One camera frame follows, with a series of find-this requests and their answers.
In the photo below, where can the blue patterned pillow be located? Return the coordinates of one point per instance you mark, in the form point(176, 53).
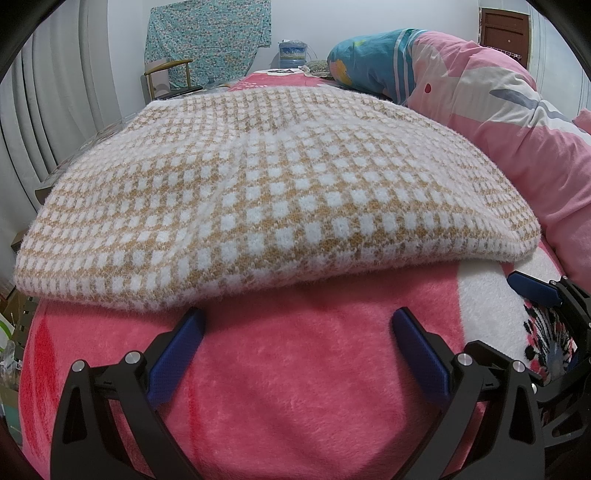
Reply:
point(364, 60)

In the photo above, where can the olive patterned cloth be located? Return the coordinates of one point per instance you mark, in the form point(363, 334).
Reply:
point(318, 69)

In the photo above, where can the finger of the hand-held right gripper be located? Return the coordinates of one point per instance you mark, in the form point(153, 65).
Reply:
point(489, 351)
point(531, 286)

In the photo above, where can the wooden chair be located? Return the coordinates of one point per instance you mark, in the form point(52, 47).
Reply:
point(168, 64)

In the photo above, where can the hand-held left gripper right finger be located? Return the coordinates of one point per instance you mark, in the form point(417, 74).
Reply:
point(422, 357)

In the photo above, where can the pink fleece blanket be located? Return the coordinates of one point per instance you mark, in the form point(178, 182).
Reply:
point(300, 369)

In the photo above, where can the beige white checked knit cardigan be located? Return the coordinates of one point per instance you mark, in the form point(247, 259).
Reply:
point(254, 194)

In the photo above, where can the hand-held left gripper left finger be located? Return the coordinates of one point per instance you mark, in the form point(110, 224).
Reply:
point(178, 357)

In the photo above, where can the teal floral hanging cloth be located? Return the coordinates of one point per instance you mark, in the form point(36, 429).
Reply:
point(207, 37)

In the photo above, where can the pink white quilt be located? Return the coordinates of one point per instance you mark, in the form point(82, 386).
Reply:
point(498, 120)

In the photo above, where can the brown door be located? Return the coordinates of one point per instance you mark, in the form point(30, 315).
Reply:
point(505, 30)

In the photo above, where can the white wall hook rack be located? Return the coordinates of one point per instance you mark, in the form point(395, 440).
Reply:
point(501, 50)

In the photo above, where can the grey metal rack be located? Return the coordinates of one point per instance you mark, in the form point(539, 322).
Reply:
point(23, 323)

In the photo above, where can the blue water bottle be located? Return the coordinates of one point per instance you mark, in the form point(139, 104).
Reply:
point(293, 55)

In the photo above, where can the green white box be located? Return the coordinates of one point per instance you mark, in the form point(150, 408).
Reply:
point(3, 330)

